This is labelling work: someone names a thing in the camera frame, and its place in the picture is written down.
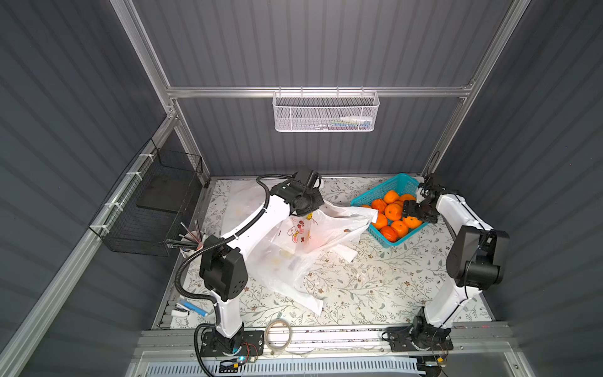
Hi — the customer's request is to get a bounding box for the cartoon printed plastic bag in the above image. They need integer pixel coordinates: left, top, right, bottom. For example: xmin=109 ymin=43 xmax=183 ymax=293
xmin=269 ymin=202 xmax=378 ymax=254

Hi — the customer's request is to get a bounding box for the white plastic bag rear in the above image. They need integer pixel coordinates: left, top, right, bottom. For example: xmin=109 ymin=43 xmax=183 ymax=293
xmin=221 ymin=180 xmax=265 ymax=235

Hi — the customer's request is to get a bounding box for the clear plastic bag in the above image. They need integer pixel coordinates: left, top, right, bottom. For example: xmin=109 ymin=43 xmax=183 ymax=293
xmin=246 ymin=226 xmax=357 ymax=314

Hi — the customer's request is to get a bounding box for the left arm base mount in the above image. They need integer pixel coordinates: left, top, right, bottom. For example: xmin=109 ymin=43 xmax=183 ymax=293
xmin=199 ymin=327 xmax=265 ymax=358

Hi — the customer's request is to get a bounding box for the white pen cup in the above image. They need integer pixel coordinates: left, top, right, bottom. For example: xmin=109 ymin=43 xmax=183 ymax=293
xmin=163 ymin=218 xmax=206 ymax=258

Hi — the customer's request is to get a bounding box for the blue marker pen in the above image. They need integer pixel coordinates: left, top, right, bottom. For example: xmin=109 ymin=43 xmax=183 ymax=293
xmin=179 ymin=300 xmax=209 ymax=317

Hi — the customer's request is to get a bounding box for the black wire wall basket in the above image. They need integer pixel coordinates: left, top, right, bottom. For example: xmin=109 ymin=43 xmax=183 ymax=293
xmin=89 ymin=142 xmax=204 ymax=257

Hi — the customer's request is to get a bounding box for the white wire wall basket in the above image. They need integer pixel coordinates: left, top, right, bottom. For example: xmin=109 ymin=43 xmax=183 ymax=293
xmin=272 ymin=89 xmax=380 ymax=133

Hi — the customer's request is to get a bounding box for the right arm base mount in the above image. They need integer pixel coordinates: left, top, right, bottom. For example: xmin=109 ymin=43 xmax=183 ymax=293
xmin=381 ymin=325 xmax=454 ymax=352

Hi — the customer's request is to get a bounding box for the orange mandarin front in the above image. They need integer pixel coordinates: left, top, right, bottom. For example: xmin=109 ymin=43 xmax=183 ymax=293
xmin=390 ymin=220 xmax=409 ymax=239

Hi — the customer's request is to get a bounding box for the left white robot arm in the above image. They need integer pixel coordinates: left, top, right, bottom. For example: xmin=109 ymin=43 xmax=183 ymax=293
xmin=199 ymin=167 xmax=324 ymax=340

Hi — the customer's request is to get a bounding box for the orange mandarin top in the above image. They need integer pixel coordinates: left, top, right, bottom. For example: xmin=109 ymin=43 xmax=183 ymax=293
xmin=383 ymin=190 xmax=400 ymax=204

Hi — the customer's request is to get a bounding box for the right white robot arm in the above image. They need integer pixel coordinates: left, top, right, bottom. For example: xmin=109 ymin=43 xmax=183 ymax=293
xmin=403 ymin=174 xmax=510 ymax=330

